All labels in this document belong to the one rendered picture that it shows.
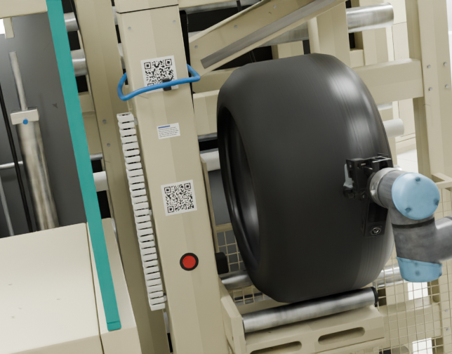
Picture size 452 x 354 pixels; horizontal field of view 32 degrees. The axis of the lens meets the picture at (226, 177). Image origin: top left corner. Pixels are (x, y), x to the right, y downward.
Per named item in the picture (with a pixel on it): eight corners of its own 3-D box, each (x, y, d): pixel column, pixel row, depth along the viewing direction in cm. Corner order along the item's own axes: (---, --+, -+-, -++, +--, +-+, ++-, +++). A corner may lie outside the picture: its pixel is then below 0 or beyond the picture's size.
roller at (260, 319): (234, 312, 191) (236, 329, 192) (238, 319, 187) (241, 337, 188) (370, 283, 197) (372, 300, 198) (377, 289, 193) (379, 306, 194)
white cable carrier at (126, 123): (151, 311, 191) (117, 116, 179) (149, 303, 196) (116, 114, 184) (169, 307, 192) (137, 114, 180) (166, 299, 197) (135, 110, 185)
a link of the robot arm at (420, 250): (468, 270, 141) (459, 210, 140) (419, 288, 137) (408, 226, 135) (439, 263, 148) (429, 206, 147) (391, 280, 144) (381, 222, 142)
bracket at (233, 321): (235, 356, 185) (229, 317, 182) (205, 294, 223) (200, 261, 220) (249, 352, 185) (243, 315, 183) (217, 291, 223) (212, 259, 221)
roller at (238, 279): (216, 281, 213) (213, 272, 217) (217, 295, 215) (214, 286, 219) (339, 255, 219) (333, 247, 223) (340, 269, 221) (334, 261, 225)
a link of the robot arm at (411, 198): (404, 229, 134) (396, 180, 133) (380, 219, 145) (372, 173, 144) (447, 218, 136) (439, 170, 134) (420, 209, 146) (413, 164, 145)
